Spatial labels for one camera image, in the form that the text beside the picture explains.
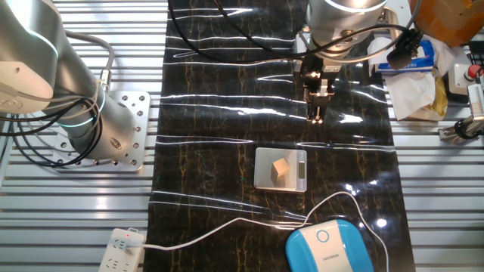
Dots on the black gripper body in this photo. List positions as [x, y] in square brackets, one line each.
[321, 72]

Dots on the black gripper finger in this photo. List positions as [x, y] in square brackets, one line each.
[313, 106]
[327, 104]

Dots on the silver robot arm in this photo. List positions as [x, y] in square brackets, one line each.
[38, 38]

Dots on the blue and white desk lamp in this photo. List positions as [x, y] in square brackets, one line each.
[302, 249]

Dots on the white tissue in pack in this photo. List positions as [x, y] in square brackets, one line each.
[382, 49]

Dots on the small wooden cube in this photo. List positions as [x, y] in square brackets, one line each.
[280, 168]

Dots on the silver kitchen scale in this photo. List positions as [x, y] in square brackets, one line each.
[264, 170]

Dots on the crumpled white tissue paper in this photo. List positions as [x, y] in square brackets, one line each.
[408, 94]

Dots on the blue tissue pack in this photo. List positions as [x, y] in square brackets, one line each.
[423, 60]

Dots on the yellow plastic bag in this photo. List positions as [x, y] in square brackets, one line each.
[440, 94]

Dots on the black marble pattern mat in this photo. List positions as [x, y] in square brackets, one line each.
[208, 158]

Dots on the white plastic bag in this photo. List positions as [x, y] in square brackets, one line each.
[448, 53]

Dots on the red emergency stop box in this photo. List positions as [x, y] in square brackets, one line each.
[459, 75]

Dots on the brown cardboard box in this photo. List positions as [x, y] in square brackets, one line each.
[450, 19]

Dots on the white power strip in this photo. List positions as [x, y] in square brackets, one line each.
[113, 260]

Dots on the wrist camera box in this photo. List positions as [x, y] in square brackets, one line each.
[402, 54]

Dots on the metal bracket with black knob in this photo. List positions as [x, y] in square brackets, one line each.
[463, 128]

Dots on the silver ribbed camera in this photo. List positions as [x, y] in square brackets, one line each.
[476, 100]

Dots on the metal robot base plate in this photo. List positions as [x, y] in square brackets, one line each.
[132, 124]

